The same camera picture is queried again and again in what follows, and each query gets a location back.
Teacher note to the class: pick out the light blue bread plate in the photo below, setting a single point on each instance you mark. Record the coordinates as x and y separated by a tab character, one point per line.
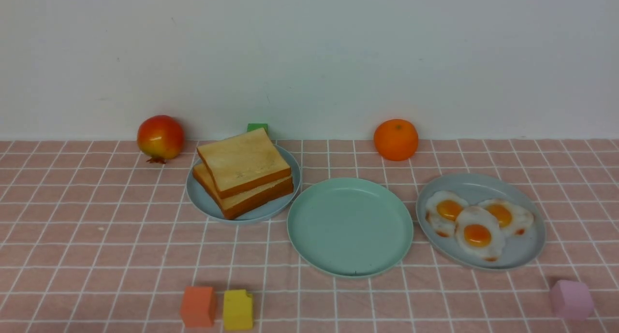
206	204

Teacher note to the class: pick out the green cube block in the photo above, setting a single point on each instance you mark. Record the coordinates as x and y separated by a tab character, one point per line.
257	126

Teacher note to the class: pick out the mint green centre plate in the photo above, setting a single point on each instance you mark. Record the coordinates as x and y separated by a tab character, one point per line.
350	227

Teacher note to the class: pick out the pink cube block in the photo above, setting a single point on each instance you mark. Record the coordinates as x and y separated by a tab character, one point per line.
571	300

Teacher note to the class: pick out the grey blue egg plate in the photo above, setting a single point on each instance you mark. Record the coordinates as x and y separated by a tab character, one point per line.
474	188

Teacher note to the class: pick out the red yellow pomegranate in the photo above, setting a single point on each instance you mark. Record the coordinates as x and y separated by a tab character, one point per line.
161	138

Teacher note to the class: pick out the toast slice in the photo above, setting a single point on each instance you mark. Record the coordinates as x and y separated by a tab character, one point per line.
241	163
235	206

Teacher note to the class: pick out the orange fruit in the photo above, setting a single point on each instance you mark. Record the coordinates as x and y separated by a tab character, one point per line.
396	140

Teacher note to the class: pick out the orange cube block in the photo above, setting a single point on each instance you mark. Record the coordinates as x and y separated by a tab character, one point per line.
198	307

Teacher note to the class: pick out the fried egg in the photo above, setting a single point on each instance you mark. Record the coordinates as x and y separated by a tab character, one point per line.
513	219
478	234
442	210

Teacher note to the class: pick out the yellow cube block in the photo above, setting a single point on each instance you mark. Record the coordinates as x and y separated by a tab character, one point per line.
237	310

